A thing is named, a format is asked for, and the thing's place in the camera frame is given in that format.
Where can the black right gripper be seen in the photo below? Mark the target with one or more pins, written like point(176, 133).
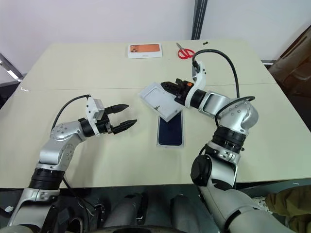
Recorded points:
point(183, 91)

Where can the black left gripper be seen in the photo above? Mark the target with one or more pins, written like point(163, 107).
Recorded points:
point(104, 126)

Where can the white phone box lid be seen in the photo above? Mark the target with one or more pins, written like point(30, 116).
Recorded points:
point(158, 99)

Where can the dark blue smartphone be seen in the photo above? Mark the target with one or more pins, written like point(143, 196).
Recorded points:
point(170, 132)

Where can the white phone box base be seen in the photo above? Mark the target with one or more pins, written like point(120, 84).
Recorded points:
point(158, 146)

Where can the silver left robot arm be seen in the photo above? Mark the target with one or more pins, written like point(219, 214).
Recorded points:
point(60, 136)

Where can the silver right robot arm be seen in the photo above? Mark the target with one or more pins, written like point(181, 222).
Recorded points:
point(218, 102)

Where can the closed orange-print phone box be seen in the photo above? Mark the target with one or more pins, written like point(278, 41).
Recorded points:
point(144, 50)

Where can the dark rounded shape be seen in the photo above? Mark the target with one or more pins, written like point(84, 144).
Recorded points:
point(127, 208)

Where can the olive fabric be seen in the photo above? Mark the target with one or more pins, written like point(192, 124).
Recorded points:
point(291, 201)

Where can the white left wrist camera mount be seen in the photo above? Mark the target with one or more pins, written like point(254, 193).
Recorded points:
point(93, 109)

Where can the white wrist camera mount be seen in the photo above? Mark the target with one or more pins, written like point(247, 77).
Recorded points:
point(93, 109)
point(199, 77)

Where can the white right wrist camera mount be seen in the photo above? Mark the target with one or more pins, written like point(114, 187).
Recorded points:
point(199, 77)

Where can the dark vertical post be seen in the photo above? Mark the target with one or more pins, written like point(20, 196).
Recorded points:
point(199, 18)

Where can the grey metal frame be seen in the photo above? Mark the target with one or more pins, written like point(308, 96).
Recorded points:
point(9, 66)

